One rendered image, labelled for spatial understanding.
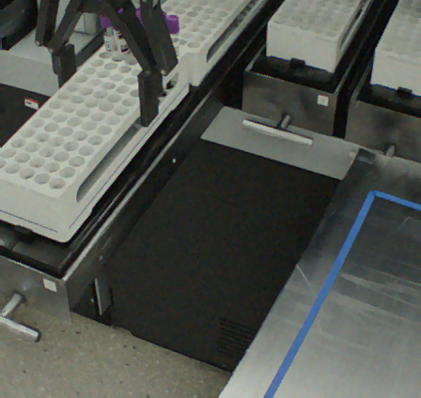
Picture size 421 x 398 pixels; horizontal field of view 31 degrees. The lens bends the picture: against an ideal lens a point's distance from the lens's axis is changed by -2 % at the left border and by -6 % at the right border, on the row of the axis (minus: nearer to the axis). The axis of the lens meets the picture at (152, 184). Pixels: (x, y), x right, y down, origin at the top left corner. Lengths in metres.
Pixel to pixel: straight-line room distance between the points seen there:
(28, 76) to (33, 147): 0.46
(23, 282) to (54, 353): 0.91
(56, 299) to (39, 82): 0.54
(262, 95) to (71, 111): 0.30
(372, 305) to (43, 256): 0.33
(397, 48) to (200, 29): 0.27
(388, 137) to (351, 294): 0.34
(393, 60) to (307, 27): 0.13
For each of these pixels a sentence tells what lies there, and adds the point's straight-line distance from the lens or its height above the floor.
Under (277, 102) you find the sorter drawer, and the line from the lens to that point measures 1.06.
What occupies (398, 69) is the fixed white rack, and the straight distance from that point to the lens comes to 1.02.
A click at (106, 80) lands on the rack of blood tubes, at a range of 0.90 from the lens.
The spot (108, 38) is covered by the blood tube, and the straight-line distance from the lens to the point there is 0.95.
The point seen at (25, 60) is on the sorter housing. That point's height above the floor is 0.73.
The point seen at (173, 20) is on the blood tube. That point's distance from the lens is 0.91.
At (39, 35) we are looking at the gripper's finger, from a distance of 0.89.
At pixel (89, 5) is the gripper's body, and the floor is 1.00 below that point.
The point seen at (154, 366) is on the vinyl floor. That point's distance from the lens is 1.69.
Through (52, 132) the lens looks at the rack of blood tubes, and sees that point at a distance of 0.83.
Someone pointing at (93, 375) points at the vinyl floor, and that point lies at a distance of 1.68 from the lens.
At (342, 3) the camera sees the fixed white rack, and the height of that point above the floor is 0.86.
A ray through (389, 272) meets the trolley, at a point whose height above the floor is 0.82.
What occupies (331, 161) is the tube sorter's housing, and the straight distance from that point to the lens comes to 1.09.
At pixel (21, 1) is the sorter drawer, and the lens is 1.30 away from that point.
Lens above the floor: 1.39
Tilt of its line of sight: 42 degrees down
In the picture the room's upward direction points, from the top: 3 degrees counter-clockwise
